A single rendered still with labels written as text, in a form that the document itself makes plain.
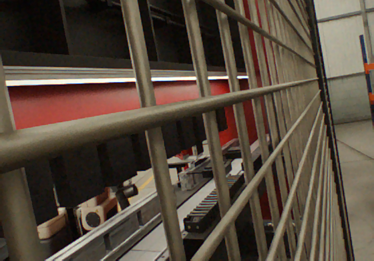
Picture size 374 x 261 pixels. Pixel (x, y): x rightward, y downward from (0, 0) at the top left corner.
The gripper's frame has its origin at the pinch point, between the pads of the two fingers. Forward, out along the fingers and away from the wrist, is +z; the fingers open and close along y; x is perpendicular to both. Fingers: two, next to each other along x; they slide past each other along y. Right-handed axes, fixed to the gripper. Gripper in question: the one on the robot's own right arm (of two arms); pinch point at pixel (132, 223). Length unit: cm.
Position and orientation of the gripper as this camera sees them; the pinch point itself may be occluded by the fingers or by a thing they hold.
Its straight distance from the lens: 185.1
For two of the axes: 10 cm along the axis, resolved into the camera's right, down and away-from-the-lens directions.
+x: 3.9, -1.2, 9.1
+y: 8.3, -3.8, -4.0
